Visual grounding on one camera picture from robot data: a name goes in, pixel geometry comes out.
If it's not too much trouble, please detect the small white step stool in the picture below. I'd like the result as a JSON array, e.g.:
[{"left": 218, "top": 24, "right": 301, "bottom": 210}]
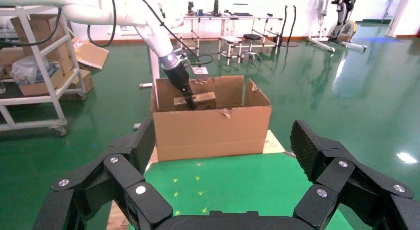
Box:
[{"left": 218, "top": 35, "right": 244, "bottom": 65}]

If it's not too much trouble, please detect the white wheeled shelf cart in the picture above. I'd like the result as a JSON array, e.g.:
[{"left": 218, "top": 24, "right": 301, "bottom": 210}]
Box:
[{"left": 0, "top": 5, "right": 88, "bottom": 137}]

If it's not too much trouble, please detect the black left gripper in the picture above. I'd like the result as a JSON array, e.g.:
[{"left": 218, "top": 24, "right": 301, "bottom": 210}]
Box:
[{"left": 164, "top": 62, "right": 199, "bottom": 112}]

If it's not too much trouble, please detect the tall cardboard box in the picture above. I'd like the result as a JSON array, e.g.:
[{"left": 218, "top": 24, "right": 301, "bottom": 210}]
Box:
[{"left": 9, "top": 13, "right": 74, "bottom": 75}]

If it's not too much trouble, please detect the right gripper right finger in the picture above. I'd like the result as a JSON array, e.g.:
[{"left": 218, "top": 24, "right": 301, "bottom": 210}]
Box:
[{"left": 290, "top": 119, "right": 420, "bottom": 230}]

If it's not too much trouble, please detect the black hanging cable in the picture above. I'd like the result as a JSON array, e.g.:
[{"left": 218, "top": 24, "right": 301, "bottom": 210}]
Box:
[{"left": 0, "top": 6, "right": 63, "bottom": 49}]

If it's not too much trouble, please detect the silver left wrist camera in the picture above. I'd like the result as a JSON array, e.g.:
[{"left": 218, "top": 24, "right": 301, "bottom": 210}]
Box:
[{"left": 178, "top": 51, "right": 210, "bottom": 81}]

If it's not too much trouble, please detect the clear plastic bag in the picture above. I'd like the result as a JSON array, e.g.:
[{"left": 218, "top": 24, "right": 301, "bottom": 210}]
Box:
[{"left": 9, "top": 55, "right": 58, "bottom": 86}]

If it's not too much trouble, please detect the small brown cardboard box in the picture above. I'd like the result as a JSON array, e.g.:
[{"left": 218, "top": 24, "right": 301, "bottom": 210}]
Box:
[{"left": 173, "top": 91, "right": 218, "bottom": 112}]

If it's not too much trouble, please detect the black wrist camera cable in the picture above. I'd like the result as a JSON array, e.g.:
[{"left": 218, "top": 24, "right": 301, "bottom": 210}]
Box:
[{"left": 87, "top": 0, "right": 214, "bottom": 66}]

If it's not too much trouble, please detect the green cloth mat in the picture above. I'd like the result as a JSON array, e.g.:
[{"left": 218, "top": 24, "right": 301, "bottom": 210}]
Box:
[{"left": 126, "top": 152, "right": 355, "bottom": 230}]

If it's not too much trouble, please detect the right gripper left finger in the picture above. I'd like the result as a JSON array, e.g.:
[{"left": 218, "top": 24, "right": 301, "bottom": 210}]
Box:
[{"left": 32, "top": 117, "right": 173, "bottom": 230}]

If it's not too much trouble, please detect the large open cardboard carton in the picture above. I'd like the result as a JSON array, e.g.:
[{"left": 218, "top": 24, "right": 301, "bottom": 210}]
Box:
[{"left": 150, "top": 74, "right": 273, "bottom": 163}]

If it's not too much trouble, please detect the flat low cardboard box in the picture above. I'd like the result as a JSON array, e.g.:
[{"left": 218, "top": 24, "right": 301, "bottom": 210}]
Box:
[{"left": 18, "top": 67, "right": 64, "bottom": 97}]

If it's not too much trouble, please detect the white pipe frame table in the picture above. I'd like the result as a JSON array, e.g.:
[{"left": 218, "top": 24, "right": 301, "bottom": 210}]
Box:
[{"left": 178, "top": 13, "right": 284, "bottom": 63}]

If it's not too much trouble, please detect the small cardboard storage box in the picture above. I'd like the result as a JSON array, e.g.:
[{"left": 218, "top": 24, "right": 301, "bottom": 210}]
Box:
[{"left": 60, "top": 69, "right": 95, "bottom": 101}]

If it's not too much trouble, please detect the black round swivel stool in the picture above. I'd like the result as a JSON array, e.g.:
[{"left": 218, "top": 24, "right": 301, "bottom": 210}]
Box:
[{"left": 241, "top": 34, "right": 263, "bottom": 63}]

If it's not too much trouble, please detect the white frame test rig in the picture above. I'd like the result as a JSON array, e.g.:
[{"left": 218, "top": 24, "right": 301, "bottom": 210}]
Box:
[{"left": 307, "top": 0, "right": 368, "bottom": 54}]

